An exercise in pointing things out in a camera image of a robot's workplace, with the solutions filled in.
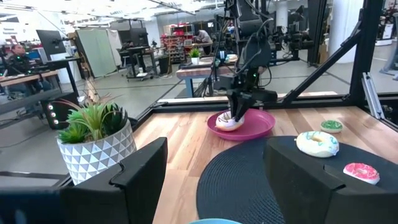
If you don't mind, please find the computer tower with lights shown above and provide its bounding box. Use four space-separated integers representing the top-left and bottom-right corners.
41 92 79 130

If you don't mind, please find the small potted green plant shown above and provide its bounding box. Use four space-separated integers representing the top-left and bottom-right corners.
188 47 202 66

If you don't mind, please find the wooden desk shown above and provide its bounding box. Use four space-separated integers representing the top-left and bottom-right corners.
0 70 60 88

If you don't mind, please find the black aluminium table frame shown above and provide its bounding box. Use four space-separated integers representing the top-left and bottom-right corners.
133 0 398 132

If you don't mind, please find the black rolling work table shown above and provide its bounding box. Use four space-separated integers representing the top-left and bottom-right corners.
119 45 160 82

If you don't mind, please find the pink plate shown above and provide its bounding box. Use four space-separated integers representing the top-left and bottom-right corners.
206 108 277 142

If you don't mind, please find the black computer monitor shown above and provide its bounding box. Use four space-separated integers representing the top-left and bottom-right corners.
35 29 67 62

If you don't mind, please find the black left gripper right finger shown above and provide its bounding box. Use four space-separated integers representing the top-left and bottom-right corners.
263 136 398 224

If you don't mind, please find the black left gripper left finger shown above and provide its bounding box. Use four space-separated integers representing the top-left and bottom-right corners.
59 136 169 224

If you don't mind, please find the light blue plate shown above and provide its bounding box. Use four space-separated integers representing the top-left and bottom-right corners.
188 218 243 224

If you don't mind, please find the succulent in white patterned pot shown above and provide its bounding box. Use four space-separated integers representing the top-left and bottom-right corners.
54 93 138 186

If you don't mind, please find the green backdrop panel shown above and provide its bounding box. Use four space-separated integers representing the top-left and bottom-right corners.
75 28 118 79

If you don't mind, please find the orange donut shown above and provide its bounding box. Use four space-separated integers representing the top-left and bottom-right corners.
343 162 381 185

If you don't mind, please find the round black woven placemat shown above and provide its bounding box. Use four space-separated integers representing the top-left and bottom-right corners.
196 136 398 224

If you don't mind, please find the white donut with dark drizzle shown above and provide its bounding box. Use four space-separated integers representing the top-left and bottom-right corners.
215 110 246 133

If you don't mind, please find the person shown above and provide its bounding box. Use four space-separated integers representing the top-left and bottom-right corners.
193 29 214 55
5 44 35 76

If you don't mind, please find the large white donut green drizzle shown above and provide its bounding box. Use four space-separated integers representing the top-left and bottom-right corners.
295 131 340 159

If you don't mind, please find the small green frosted donut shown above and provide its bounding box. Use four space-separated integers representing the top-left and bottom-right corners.
320 119 344 134

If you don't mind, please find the red storage shelf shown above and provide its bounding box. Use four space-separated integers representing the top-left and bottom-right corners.
159 24 196 65

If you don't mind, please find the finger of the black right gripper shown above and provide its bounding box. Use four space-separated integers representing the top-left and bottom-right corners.
236 100 257 123
229 97 241 121

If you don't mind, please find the silver metal bracket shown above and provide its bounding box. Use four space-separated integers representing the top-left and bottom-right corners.
361 72 386 121

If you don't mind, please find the wooden table with blue legs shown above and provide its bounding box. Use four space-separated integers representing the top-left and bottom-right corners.
175 55 239 99

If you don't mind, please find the white round pillar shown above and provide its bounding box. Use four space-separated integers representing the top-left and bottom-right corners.
327 0 364 65

